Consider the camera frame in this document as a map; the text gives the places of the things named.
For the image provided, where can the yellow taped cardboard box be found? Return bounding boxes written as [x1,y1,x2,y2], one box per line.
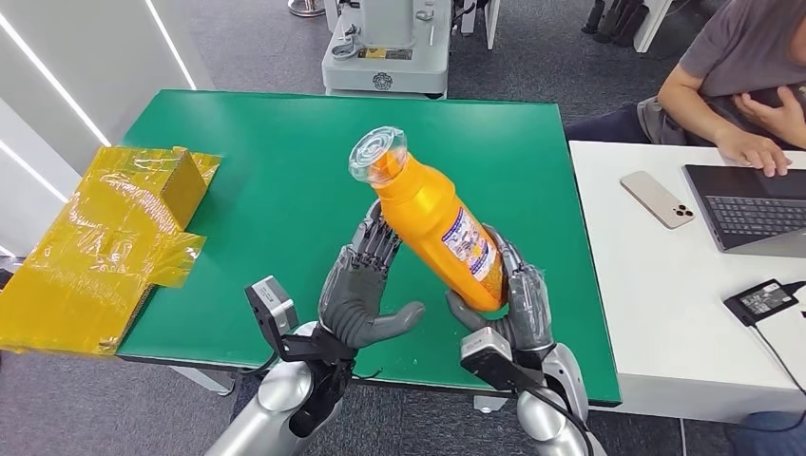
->
[0,145,222,359]

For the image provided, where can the dark grey laptop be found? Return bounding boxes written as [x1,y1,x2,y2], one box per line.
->
[682,163,806,258]

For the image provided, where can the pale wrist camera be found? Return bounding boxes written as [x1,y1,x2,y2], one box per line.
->
[243,275,300,361]
[459,327,515,391]

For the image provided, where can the black power adapter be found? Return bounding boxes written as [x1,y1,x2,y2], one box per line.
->
[722,278,799,327]

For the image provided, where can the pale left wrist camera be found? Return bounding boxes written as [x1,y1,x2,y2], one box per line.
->
[243,275,300,361]

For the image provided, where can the white table leg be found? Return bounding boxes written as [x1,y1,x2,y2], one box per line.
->
[169,367,238,398]

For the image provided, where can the person's hand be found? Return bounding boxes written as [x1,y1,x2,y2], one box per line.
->
[732,85,806,150]
[718,125,794,179]

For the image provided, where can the orange plastic bottle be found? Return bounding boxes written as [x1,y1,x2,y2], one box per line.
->
[348,125,510,314]

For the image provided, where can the person's left hand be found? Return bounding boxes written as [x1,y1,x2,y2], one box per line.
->
[732,85,806,150]

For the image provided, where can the grey table bracket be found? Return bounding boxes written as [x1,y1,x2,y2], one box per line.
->
[473,394,510,415]

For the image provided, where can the chrome stand base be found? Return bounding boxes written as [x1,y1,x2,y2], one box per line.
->
[286,0,325,19]

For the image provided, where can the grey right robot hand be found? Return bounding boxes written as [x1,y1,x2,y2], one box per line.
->
[445,225,555,353]

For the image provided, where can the beige smartphone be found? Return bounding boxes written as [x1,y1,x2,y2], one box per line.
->
[620,170,696,230]

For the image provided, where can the person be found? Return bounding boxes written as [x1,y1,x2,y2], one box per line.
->
[565,0,806,179]

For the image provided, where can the white furniture panel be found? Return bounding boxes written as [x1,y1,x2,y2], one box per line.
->
[633,0,674,55]

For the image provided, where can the black boots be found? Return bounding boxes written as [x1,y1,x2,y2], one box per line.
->
[580,0,650,49]

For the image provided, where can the black adapter cable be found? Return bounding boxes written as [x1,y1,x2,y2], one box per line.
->
[730,279,806,435]

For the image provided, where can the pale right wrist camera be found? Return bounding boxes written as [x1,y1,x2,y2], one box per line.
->
[459,327,515,391]

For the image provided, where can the white furniture leg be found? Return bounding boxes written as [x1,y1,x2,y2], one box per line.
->
[459,0,501,51]

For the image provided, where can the blue fabric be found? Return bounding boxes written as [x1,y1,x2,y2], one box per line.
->
[730,409,806,456]

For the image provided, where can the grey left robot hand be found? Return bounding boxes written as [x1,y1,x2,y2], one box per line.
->
[317,199,427,351]

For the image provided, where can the person's right hand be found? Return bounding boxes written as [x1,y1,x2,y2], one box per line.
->
[718,125,794,179]

